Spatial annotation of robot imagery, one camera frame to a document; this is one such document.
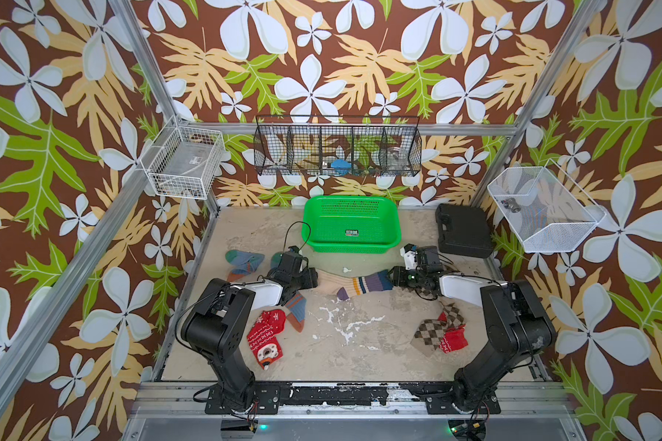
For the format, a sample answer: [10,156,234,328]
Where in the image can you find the cream purple striped sock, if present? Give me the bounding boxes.
[316,270,394,301]

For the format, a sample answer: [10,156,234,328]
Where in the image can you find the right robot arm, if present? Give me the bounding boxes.
[382,244,556,413]

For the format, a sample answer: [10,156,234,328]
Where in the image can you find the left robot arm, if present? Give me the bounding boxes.
[179,246,318,415]

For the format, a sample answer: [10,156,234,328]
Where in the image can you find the blue green orange sock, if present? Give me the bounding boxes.
[269,252,308,334]
[225,249,265,282]

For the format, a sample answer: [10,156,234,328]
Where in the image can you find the green plastic basket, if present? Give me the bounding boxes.
[302,196,402,254]

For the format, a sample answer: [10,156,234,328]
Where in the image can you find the black plastic tool case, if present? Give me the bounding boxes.
[435,203,495,258]

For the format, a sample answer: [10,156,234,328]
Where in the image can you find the red christmas sock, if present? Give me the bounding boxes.
[246,309,287,370]
[439,312,468,354]

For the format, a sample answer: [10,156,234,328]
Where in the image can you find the white mesh basket right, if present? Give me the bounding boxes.
[487,160,607,254]

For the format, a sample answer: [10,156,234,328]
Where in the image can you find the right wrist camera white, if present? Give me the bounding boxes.
[400,244,417,270]

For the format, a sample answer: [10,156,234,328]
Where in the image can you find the black left camera cable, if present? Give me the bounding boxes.
[284,220,314,255]

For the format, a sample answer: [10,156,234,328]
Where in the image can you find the black wire shelf basket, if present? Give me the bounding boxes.
[252,115,422,178]

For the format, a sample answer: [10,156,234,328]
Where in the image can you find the white wire basket left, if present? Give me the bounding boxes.
[142,118,226,200]

